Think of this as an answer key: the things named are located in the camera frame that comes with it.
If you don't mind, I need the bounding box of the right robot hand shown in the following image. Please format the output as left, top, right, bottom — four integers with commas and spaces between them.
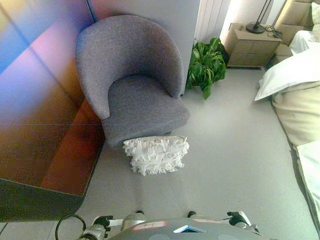
226, 210, 261, 235

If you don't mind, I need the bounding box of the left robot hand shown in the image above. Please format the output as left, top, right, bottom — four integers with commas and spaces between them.
80, 215, 115, 240

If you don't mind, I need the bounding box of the white ruffled fringe pillow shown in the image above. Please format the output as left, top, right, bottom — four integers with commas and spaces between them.
122, 135, 190, 176

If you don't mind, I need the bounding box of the pale green bed pillow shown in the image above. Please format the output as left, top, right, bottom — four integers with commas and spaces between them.
308, 1, 320, 43

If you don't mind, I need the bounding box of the silver robot left leg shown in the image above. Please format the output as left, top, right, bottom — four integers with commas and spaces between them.
120, 210, 148, 232

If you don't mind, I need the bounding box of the silver robot leg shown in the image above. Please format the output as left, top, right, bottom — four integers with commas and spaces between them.
186, 210, 208, 222
120, 210, 148, 232

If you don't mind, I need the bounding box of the silver robot right leg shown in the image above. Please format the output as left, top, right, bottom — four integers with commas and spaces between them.
186, 210, 208, 222

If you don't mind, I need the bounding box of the grey robot torso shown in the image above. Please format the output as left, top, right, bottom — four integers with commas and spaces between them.
107, 217, 266, 240

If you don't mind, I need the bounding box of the beige bed mattress base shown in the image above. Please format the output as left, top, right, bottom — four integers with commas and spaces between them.
271, 81, 320, 148

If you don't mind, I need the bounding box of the grey fabric tub armchair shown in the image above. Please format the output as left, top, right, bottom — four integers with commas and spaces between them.
75, 14, 191, 151

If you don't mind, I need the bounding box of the glossy dark wooden cabinet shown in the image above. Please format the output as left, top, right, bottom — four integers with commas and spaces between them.
0, 0, 106, 222

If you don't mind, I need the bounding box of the white bed duvet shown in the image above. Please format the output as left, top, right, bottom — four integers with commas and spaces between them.
254, 30, 320, 102

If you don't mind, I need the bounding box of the green leafy potted plant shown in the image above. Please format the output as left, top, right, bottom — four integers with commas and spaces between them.
185, 37, 230, 100

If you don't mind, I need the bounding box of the beige wooden nightstand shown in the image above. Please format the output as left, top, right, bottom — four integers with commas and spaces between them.
223, 22, 283, 70

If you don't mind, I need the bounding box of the black lamp base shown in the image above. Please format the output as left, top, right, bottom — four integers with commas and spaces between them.
245, 0, 274, 35

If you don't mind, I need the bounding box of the beige upholstered headboard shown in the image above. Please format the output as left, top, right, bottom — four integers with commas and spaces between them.
273, 0, 315, 58

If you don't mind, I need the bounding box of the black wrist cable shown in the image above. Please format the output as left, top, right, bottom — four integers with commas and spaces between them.
54, 213, 88, 240

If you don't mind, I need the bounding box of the black cable on nightstand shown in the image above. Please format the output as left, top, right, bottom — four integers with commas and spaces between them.
263, 24, 283, 39

